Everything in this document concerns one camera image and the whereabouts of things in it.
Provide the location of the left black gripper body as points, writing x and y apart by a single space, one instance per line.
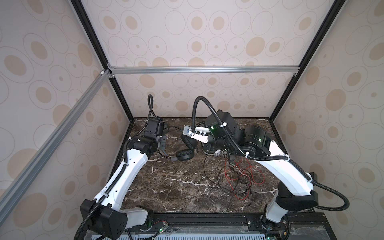
162 140

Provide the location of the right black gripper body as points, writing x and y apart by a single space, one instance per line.
210 140

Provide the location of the black blue headphones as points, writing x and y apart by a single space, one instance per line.
188 153

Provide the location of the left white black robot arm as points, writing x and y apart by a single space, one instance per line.
102 215

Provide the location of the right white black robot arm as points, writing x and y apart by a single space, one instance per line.
219 131

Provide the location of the white black headphones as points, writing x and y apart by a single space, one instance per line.
212 150

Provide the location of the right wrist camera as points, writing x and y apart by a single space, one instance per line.
200 133

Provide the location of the horizontal aluminium rail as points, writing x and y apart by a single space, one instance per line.
205 69

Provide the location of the right black corner post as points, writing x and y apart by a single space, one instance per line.
324 28

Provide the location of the black corner post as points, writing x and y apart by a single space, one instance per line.
324 28
96 44

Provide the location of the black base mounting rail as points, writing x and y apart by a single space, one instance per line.
230 226

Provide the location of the left black corner post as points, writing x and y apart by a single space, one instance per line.
96 44

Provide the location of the diagonal aluminium rail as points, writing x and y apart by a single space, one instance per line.
21 184

